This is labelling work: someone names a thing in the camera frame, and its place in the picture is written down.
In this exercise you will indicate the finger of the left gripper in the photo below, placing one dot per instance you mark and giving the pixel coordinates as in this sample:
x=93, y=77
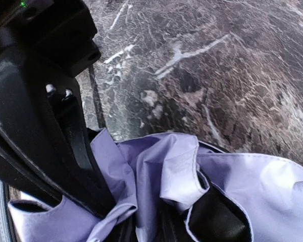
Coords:
x=41, y=119

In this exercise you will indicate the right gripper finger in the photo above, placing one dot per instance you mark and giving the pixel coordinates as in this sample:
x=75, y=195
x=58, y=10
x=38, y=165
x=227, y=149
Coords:
x=216, y=218

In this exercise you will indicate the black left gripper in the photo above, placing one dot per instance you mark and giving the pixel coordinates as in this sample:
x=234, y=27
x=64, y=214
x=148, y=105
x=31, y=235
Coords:
x=60, y=31

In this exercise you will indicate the lavender folding umbrella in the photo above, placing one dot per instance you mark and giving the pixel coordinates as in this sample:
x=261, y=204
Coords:
x=155, y=181

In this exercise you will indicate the grey slotted cable duct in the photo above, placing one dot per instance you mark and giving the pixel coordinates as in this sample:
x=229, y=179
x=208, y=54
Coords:
x=4, y=223

